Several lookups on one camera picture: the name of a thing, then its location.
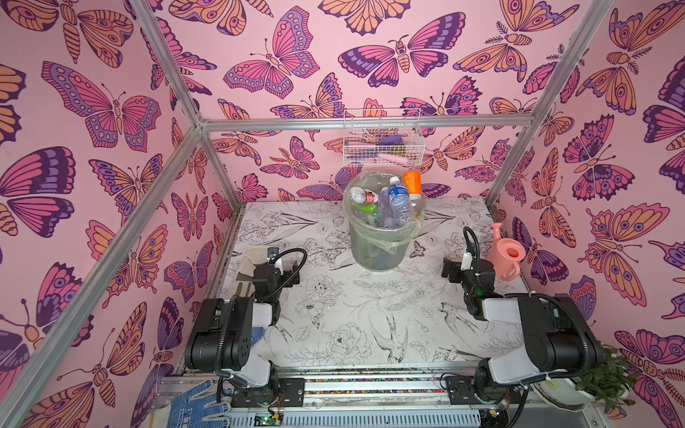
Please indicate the red white label bottle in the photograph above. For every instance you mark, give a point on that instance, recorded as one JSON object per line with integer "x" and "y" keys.
{"x": 360, "y": 195}

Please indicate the lime green label bottle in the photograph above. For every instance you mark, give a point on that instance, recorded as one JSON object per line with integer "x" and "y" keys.
{"x": 369, "y": 213}

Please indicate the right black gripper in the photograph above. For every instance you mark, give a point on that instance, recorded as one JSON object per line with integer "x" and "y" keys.
{"x": 460, "y": 271}

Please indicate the pink plastic watering can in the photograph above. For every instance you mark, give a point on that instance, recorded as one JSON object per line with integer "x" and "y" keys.
{"x": 505, "y": 255}

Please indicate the beige grey work glove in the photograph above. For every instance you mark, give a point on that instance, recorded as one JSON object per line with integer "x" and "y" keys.
{"x": 241, "y": 276}

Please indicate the potted green plant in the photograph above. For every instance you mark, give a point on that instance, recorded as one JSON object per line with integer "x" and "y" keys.
{"x": 608, "y": 385}

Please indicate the grey mesh waste bin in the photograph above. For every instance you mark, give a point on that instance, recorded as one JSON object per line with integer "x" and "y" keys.
{"x": 382, "y": 248}

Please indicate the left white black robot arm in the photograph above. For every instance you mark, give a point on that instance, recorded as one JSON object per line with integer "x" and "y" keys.
{"x": 221, "y": 339}

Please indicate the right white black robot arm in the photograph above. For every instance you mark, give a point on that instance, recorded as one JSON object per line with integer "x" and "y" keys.
{"x": 558, "y": 343}

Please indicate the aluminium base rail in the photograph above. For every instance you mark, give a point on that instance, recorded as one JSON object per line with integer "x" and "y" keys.
{"x": 418, "y": 397}

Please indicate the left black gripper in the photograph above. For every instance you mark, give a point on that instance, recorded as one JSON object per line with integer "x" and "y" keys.
{"x": 285, "y": 277}

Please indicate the orange label bottle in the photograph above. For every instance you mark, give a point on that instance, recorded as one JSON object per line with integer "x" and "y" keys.
{"x": 412, "y": 180}

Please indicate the blue dotted work glove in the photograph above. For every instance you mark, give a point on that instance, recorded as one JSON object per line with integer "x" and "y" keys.
{"x": 198, "y": 408}

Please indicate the white wire wall basket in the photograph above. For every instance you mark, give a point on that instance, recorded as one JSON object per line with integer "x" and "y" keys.
{"x": 382, "y": 138}

